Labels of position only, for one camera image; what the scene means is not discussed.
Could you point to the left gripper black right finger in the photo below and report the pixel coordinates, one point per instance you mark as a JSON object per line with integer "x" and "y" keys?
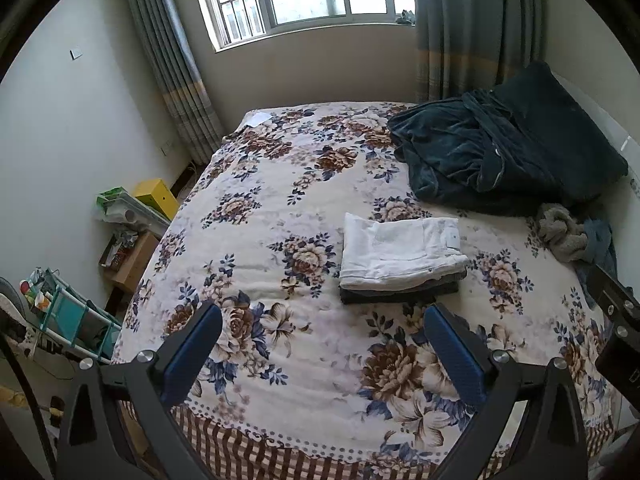
{"x": 550, "y": 442}

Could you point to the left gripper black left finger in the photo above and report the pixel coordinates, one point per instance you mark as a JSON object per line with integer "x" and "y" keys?
{"x": 94, "y": 442}

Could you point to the white pants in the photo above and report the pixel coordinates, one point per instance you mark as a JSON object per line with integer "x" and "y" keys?
{"x": 399, "y": 255}

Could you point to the teal storage cart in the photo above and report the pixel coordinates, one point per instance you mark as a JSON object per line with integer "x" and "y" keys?
{"x": 61, "y": 313}

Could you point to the grey knitted cloth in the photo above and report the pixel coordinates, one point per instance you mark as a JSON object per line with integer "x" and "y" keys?
{"x": 561, "y": 233}

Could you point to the folded black garment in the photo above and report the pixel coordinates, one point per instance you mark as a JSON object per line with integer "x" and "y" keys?
{"x": 448, "y": 284}

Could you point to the cardboard box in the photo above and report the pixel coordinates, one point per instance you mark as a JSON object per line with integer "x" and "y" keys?
{"x": 126, "y": 257}

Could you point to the dark teal pillow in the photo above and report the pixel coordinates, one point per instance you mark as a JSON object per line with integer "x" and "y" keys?
{"x": 575, "y": 150}

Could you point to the green plastic rack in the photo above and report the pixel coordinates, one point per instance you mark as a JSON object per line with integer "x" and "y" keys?
{"x": 117, "y": 205}

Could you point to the yellow box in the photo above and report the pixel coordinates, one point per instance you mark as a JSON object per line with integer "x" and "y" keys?
{"x": 155, "y": 193}

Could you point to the dark teal blanket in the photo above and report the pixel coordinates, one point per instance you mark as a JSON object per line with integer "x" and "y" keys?
{"x": 470, "y": 153}

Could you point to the left grey curtain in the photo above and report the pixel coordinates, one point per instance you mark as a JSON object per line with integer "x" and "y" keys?
{"x": 168, "y": 51}

